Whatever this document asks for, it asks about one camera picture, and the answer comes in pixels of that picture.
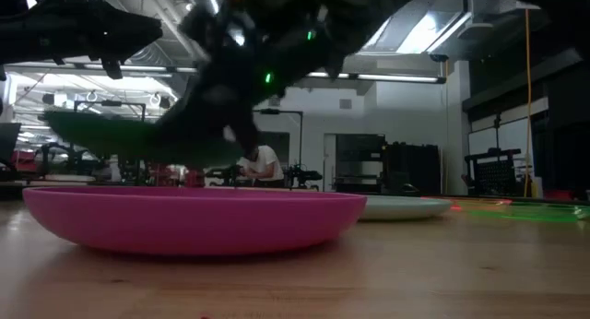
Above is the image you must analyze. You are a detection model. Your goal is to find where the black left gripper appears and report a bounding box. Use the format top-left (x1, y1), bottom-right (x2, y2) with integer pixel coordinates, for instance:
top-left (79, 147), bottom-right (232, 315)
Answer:
top-left (0, 0), bottom-right (164, 80)

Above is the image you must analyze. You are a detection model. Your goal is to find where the black background stand frame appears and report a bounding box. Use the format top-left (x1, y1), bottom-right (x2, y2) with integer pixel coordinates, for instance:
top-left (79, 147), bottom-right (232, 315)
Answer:
top-left (253, 108), bottom-right (306, 192)

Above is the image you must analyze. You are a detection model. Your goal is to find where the person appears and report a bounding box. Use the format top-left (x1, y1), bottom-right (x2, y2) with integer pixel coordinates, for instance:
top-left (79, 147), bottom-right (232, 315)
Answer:
top-left (236, 144), bottom-right (286, 189)

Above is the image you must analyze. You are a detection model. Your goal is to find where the small orange translucent plate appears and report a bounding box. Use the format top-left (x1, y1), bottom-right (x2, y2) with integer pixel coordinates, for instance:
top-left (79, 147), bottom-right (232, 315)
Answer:
top-left (422, 195), bottom-right (513, 213)

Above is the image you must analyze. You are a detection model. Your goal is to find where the large pink plastic plate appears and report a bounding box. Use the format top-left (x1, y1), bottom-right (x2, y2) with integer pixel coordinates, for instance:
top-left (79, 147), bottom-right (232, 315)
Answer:
top-left (21, 185), bottom-right (369, 257)

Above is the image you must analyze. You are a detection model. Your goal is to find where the large pale mint plate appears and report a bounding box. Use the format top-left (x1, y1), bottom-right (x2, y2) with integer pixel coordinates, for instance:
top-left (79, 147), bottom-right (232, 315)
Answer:
top-left (358, 195), bottom-right (454, 222)

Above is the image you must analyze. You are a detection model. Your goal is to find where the dark computer monitor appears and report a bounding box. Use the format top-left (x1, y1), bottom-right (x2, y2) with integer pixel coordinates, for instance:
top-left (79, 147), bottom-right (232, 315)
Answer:
top-left (0, 122), bottom-right (22, 170)

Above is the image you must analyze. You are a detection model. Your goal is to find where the small green translucent plate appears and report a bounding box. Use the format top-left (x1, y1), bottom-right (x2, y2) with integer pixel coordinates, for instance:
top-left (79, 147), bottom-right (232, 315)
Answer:
top-left (465, 200), bottom-right (590, 224)

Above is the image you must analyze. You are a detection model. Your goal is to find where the large dark green plate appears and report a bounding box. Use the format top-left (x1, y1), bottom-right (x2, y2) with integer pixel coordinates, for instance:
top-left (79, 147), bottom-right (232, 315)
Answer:
top-left (43, 109), bottom-right (246, 170)

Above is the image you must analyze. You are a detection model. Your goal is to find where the black storage cabinet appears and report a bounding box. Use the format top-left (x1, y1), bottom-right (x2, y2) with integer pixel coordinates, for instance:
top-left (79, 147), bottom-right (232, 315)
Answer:
top-left (382, 142), bottom-right (443, 196)

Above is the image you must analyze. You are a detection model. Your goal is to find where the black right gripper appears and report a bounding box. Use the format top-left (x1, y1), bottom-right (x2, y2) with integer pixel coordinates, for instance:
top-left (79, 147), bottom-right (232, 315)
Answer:
top-left (154, 4), bottom-right (334, 160)

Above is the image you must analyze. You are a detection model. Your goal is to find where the black equipment cart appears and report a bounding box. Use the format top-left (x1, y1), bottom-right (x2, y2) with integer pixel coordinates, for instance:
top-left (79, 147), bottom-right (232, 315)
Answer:
top-left (464, 148), bottom-right (525, 197)

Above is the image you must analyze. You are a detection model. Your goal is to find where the long ceiling light bar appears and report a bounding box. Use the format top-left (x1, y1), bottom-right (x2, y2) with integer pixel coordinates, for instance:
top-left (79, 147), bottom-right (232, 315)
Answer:
top-left (305, 71), bottom-right (447, 85)
top-left (4, 62), bottom-right (199, 76)

